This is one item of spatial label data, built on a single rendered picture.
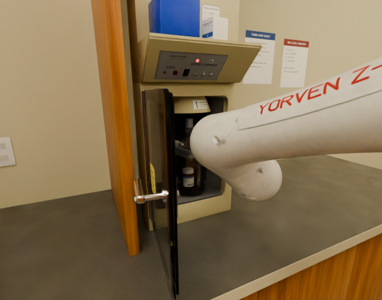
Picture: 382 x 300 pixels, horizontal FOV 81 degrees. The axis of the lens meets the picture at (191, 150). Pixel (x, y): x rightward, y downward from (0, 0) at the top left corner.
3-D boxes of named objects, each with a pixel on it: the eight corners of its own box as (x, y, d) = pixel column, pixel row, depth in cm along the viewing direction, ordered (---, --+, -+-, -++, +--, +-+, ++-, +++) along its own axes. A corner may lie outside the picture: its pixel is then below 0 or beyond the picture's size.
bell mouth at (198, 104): (155, 110, 84) (154, 95, 82) (197, 108, 91) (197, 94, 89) (171, 114, 68) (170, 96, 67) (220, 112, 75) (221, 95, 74)
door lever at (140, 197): (157, 184, 49) (156, 173, 48) (165, 205, 40) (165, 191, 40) (132, 187, 47) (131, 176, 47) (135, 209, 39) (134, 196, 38)
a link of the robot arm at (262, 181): (272, 219, 46) (301, 177, 47) (236, 191, 40) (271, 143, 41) (232, 192, 59) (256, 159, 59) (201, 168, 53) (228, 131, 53)
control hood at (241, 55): (138, 81, 61) (136, 42, 58) (237, 83, 74) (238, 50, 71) (149, 80, 51) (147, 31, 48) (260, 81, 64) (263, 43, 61)
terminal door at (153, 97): (153, 219, 71) (146, 89, 60) (176, 305, 43) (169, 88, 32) (150, 220, 70) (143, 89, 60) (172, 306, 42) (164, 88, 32)
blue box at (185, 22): (149, 42, 59) (147, 4, 57) (184, 45, 63) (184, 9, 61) (160, 34, 50) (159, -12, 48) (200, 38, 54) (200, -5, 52)
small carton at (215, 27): (202, 44, 62) (202, 20, 60) (216, 46, 65) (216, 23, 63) (212, 41, 58) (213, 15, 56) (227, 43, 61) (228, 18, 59)
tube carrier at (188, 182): (172, 185, 86) (169, 130, 81) (197, 180, 90) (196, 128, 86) (182, 196, 76) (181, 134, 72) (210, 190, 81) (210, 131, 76)
